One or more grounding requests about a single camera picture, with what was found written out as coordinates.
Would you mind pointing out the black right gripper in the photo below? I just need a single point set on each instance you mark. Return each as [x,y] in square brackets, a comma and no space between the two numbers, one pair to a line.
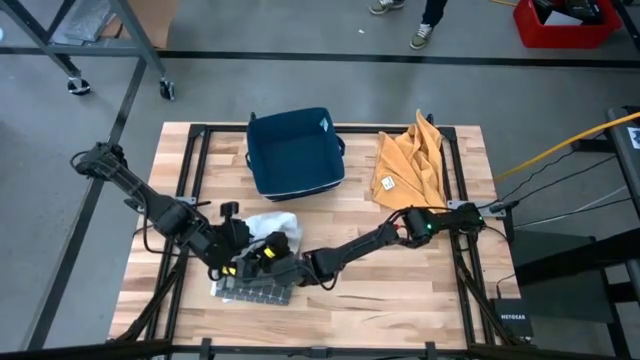
[287,270]

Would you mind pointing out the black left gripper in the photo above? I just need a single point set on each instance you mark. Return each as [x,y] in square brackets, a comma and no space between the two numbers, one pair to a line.
[230,242]

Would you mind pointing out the white towel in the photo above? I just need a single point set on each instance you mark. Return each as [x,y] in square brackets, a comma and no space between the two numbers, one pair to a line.
[272,222]

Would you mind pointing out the grey checked towel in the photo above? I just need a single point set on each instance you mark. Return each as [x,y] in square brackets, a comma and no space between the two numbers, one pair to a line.
[255,292]

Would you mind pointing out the orange towel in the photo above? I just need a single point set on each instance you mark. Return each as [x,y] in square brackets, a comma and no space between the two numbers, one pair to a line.
[410,165]

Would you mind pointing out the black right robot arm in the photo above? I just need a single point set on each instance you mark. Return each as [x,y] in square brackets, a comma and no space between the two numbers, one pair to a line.
[370,242]

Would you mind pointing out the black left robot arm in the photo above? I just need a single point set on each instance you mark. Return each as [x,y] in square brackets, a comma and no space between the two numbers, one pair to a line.
[160,210]

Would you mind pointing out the navy fabric basket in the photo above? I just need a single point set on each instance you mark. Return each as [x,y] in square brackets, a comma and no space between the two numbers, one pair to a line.
[295,152]

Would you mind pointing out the brown cardboard box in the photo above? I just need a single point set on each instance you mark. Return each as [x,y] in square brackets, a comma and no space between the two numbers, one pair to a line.
[155,20]

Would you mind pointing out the silver plastic bag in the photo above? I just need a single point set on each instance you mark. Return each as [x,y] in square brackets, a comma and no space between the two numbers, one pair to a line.
[85,22]

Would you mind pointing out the standing person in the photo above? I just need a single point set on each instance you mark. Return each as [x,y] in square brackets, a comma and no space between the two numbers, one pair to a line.
[422,35]

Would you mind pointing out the black side table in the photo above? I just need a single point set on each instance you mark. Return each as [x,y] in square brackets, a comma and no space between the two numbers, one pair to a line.
[560,260]

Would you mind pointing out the red plastic bin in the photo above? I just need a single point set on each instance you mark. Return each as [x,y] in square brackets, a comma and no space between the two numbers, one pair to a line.
[530,35]

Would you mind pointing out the grey wheeled cart frame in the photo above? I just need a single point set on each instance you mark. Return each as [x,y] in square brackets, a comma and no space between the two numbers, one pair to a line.
[131,30]

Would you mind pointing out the black Netgear network switch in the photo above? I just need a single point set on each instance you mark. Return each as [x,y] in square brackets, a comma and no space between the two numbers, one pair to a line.
[512,320]

